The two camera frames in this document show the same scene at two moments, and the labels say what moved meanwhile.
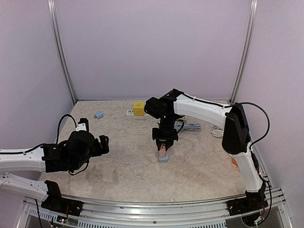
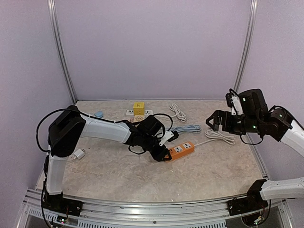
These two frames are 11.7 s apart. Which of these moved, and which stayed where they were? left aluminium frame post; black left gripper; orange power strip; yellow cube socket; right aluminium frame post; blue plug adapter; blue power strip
Moved: orange power strip; black left gripper; blue power strip
Stayed: blue plug adapter; yellow cube socket; right aluminium frame post; left aluminium frame post
